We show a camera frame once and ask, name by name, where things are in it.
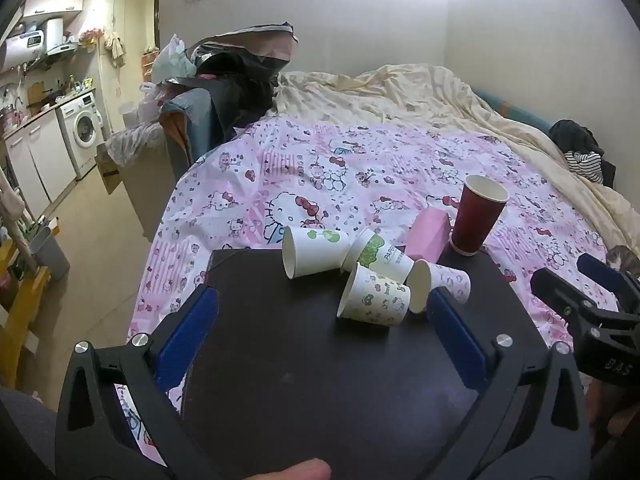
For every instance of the white pink print paper cup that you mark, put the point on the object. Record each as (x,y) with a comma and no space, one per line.
(447,280)

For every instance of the cardboard box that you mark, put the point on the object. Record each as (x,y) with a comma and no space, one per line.
(109,172)

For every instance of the chair with grey jacket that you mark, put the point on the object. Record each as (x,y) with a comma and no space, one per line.
(192,120)

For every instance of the person's left hand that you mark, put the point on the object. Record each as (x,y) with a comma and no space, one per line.
(295,471)

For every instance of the tabby cat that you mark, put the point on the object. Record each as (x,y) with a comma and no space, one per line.
(625,260)

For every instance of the white kitchen cabinet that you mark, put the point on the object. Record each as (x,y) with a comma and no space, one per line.
(37,160)

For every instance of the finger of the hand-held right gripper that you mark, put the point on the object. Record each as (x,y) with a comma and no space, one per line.
(560,292)
(607,277)

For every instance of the beige duvet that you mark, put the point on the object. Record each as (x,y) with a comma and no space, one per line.
(400,95)

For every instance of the pink cartoon printed blanket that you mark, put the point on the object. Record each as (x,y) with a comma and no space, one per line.
(325,160)

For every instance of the white water heater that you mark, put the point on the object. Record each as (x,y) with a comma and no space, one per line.
(32,40)

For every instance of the striped garment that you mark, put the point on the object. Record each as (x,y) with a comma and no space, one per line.
(587,165)

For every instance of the hanging beige cloth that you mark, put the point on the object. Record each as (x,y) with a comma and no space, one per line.
(116,47)

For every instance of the dark clothes pile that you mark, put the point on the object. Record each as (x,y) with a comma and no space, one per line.
(240,75)

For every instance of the white washing machine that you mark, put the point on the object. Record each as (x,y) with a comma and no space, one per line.
(82,130)

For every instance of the red paper cup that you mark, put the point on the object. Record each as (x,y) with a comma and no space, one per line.
(475,215)

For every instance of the white wall cabinet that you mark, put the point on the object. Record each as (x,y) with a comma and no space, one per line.
(55,4)

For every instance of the person's grey clothing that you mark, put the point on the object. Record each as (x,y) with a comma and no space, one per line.
(22,435)

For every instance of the pink box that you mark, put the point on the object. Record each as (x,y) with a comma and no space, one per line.
(427,232)

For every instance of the white plastic bag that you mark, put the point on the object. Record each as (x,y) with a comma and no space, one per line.
(170,62)

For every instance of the white green dot paper cup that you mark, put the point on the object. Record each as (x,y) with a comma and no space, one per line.
(315,250)

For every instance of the yellow wooden stool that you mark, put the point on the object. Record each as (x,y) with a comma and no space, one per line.
(22,300)

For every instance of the black clothing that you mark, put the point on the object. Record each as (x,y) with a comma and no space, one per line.
(572,135)

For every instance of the white green tree paper cup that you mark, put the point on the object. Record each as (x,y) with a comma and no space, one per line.
(380,257)

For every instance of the white cartoon print paper cup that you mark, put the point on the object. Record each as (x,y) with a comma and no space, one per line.
(375,297)

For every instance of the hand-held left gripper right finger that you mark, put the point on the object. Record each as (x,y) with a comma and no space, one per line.
(457,335)

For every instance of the beige side cabinet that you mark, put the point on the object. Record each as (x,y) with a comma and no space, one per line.
(147,195)

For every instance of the grey trash bin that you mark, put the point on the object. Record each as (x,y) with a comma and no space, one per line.
(50,255)

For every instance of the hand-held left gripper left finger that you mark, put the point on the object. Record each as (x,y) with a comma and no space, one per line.
(190,330)

